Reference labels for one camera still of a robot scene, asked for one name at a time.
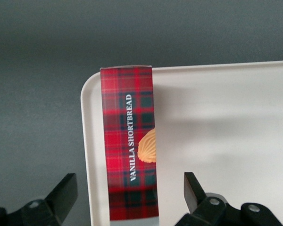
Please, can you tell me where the cream rectangular plastic tray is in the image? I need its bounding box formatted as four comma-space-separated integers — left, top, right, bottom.
80, 60, 283, 226

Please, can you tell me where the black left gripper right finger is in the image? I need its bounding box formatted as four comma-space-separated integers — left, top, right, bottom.
174, 171, 283, 226

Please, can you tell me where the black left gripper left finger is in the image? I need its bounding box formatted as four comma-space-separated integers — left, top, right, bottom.
0, 173, 79, 226

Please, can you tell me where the red tartan shortbread cookie box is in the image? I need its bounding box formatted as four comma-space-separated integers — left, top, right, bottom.
100, 64, 160, 221

